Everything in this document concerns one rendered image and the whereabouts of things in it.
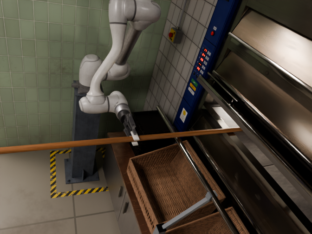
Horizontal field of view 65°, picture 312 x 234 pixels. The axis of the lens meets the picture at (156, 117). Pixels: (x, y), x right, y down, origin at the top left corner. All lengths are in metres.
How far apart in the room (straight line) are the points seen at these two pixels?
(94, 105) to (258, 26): 1.03
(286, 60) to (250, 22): 0.35
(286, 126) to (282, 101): 0.13
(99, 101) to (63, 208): 1.26
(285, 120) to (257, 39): 0.46
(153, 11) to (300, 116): 0.98
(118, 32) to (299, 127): 1.06
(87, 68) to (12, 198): 1.35
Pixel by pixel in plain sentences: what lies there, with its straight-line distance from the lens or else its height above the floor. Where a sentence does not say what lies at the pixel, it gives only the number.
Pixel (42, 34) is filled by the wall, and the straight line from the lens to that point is 2.26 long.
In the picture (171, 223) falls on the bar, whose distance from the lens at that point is 1.34.
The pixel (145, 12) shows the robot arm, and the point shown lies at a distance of 1.55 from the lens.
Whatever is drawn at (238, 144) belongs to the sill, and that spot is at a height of 1.18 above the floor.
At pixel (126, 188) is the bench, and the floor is 0.58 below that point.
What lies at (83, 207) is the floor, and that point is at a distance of 2.47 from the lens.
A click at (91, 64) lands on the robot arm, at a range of 1.88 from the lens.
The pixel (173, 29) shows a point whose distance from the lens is 2.16.
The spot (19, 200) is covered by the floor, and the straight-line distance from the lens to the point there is 2.56.
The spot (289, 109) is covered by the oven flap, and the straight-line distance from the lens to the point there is 1.39.
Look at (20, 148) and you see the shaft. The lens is 1.26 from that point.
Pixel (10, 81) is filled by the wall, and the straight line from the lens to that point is 2.47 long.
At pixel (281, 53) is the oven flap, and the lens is 1.41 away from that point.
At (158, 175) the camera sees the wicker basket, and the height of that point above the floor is 0.59.
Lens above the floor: 2.10
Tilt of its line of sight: 36 degrees down
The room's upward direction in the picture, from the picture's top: 17 degrees clockwise
